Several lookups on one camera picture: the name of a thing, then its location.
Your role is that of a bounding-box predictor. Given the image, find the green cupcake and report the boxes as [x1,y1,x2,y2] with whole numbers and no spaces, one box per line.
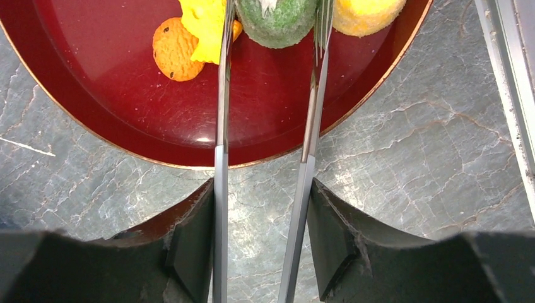
[235,0,318,49]

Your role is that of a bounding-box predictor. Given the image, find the metal tongs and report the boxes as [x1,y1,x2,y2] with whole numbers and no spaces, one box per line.
[213,1,334,302]

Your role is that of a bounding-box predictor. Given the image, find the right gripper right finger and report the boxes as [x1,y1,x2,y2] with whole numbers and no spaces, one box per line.
[307,180,534,302]

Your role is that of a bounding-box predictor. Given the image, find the yellow cupcake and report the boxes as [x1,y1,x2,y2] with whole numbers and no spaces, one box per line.
[332,0,407,37]

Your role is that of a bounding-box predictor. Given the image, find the orange chip cookie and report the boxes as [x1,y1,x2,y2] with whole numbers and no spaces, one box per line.
[152,17,204,81]

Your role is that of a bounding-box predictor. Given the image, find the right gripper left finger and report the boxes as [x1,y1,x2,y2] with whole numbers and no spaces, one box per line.
[1,179,214,302]

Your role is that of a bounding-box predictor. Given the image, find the red round tray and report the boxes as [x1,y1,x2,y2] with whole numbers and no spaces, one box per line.
[1,1,432,168]

